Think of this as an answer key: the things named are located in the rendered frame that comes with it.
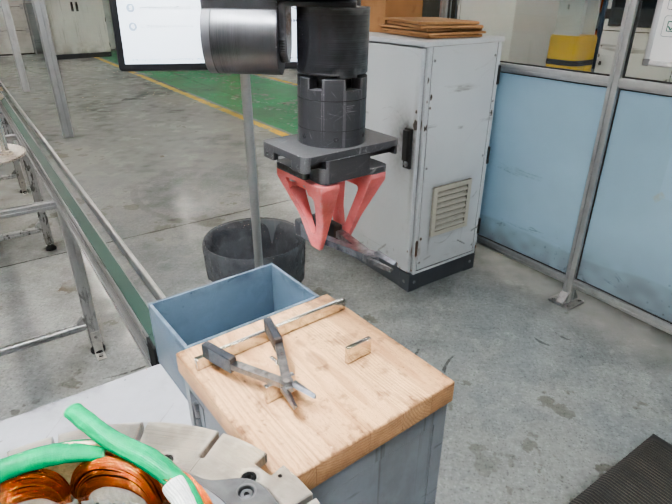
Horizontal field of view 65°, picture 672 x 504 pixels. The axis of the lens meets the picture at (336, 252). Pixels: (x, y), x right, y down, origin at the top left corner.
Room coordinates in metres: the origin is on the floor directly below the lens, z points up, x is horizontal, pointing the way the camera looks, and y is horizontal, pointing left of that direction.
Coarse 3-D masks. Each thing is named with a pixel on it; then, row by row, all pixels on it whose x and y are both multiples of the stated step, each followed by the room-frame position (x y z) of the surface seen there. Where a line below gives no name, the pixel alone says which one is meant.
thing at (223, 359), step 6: (204, 342) 0.40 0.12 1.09; (210, 342) 0.41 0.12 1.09; (204, 348) 0.40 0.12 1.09; (210, 348) 0.40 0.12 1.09; (216, 348) 0.40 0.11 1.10; (204, 354) 0.40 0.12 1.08; (210, 354) 0.39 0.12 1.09; (216, 354) 0.39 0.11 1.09; (222, 354) 0.39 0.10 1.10; (228, 354) 0.39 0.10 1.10; (210, 360) 0.40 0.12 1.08; (216, 360) 0.39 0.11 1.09; (222, 360) 0.38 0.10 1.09; (228, 360) 0.38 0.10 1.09; (234, 360) 0.38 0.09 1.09; (222, 366) 0.39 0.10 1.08; (228, 366) 0.38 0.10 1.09
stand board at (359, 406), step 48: (240, 336) 0.46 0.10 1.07; (288, 336) 0.46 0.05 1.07; (336, 336) 0.46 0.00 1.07; (384, 336) 0.46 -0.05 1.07; (192, 384) 0.40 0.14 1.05; (240, 384) 0.38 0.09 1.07; (336, 384) 0.38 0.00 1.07; (384, 384) 0.38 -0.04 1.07; (432, 384) 0.38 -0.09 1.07; (240, 432) 0.32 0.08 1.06; (288, 432) 0.32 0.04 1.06; (336, 432) 0.32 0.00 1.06; (384, 432) 0.33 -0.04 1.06
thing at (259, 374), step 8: (232, 368) 0.38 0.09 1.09; (240, 368) 0.37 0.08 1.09; (248, 368) 0.37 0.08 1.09; (256, 368) 0.37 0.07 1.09; (248, 376) 0.37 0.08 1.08; (256, 376) 0.37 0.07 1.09; (264, 376) 0.36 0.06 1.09; (272, 376) 0.36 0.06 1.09; (280, 376) 0.36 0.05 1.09; (272, 384) 0.36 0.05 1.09
